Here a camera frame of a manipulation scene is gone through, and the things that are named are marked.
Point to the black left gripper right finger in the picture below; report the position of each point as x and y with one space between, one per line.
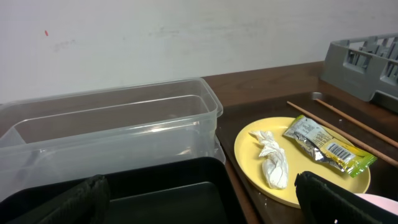
325 202

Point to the yellow green snack wrapper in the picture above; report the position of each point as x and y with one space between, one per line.
321 146

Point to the clear plastic bin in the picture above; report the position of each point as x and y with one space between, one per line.
69 137

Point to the wooden chopstick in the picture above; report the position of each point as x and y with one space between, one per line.
360 124
349 137

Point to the grey dishwasher rack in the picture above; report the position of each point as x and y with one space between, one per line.
364 67

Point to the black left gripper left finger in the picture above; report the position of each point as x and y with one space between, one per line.
86 202

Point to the dark brown serving tray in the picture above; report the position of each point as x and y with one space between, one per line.
275 115

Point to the black plastic tray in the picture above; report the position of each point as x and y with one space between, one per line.
192 191

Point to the white pink bowl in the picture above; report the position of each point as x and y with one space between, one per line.
382 202

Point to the white napkin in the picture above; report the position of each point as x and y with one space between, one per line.
275 166

